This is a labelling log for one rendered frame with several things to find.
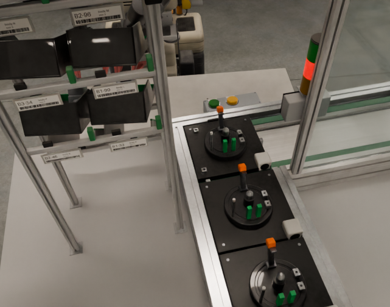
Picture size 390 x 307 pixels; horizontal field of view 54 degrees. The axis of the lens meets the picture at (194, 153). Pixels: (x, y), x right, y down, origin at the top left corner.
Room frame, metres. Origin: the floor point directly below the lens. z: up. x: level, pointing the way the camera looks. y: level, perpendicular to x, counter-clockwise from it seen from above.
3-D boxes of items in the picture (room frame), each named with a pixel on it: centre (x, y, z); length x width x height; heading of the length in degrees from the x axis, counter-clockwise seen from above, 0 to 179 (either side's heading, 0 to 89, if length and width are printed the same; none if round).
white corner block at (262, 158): (0.79, -0.22, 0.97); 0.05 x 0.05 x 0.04; 10
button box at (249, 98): (1.09, -0.15, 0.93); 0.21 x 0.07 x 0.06; 100
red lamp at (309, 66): (0.78, -0.31, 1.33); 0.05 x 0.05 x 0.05
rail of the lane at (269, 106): (1.07, -0.35, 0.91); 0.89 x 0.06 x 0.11; 100
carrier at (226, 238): (0.62, -0.15, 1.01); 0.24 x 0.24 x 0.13; 10
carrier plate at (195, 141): (0.87, -0.10, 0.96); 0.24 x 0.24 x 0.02; 10
